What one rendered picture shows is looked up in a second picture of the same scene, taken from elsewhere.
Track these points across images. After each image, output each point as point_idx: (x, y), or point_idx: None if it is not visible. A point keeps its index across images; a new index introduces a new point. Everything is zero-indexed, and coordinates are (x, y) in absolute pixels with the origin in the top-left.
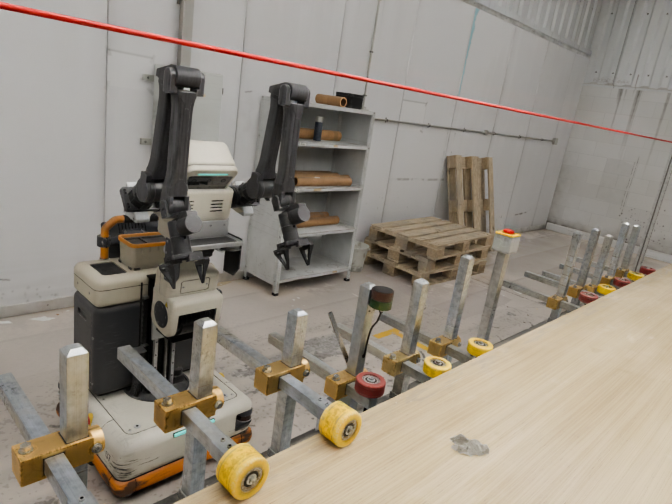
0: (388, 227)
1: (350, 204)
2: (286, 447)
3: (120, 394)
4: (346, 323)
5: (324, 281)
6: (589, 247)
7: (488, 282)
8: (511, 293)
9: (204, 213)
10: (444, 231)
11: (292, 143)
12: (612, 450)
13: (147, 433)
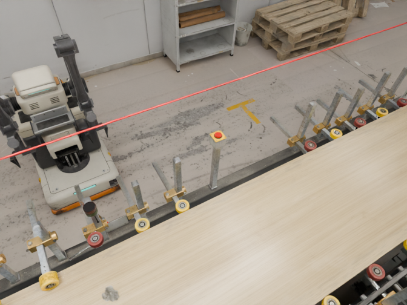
0: (268, 12)
1: (233, 2)
2: (62, 256)
3: (54, 167)
4: (214, 97)
5: (215, 57)
6: (333, 103)
7: (339, 53)
8: (351, 65)
9: (48, 105)
10: (313, 13)
11: (74, 77)
12: (186, 304)
13: (60, 193)
